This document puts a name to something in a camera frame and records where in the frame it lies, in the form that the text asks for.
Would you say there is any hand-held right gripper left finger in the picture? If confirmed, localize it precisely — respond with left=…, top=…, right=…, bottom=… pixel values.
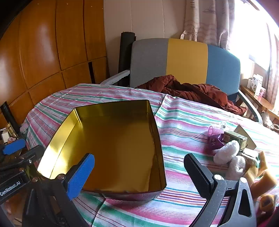
left=22, top=153, right=95, bottom=227

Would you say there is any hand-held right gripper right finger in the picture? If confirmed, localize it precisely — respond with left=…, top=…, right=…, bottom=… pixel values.
left=184, top=153, right=258, bottom=227

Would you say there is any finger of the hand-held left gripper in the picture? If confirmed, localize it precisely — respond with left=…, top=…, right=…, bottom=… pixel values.
left=0, top=138, right=27, bottom=156
left=0, top=145, right=45, bottom=174

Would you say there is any white plastic ball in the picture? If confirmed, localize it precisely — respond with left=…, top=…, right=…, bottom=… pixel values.
left=213, top=140, right=240, bottom=164
left=228, top=155, right=246, bottom=178

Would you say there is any purple pouch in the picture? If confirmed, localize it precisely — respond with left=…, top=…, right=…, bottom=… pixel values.
left=207, top=133, right=225, bottom=153

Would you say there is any gold metal tin box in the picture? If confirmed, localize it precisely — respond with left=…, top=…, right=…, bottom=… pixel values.
left=37, top=100, right=167, bottom=202

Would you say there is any green patterned box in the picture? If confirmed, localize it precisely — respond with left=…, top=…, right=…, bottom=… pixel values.
left=224, top=130, right=248, bottom=151

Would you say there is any cream carton box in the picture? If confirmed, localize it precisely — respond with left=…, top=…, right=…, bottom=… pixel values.
left=234, top=124, right=256, bottom=150

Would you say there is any black metal pole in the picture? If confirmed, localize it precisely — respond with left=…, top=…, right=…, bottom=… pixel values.
left=0, top=104, right=25, bottom=140

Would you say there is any striped tablecloth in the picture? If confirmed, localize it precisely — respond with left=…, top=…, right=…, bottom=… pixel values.
left=23, top=83, right=279, bottom=227

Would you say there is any maroon cloth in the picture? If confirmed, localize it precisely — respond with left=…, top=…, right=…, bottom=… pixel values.
left=135, top=75, right=248, bottom=116

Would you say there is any wooden side table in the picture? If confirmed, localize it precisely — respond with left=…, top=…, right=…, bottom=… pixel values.
left=240, top=85, right=279, bottom=120

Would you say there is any wooden wardrobe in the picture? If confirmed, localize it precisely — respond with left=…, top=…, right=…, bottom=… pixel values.
left=0, top=0, right=109, bottom=129

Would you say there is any white carton box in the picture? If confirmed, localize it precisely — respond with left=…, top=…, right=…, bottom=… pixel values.
left=250, top=74, right=265, bottom=95

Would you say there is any grey yellow blue chair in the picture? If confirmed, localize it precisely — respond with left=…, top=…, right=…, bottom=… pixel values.
left=99, top=38, right=264, bottom=125

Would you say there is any patterned beige curtain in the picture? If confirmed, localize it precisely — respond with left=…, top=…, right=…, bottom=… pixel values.
left=266, top=22, right=279, bottom=105
left=180, top=0, right=236, bottom=49

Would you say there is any black rolled mat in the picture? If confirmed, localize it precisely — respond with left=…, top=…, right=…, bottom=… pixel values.
left=118, top=32, right=137, bottom=86

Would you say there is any window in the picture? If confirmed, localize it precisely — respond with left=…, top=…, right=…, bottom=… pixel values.
left=231, top=0, right=275, bottom=72

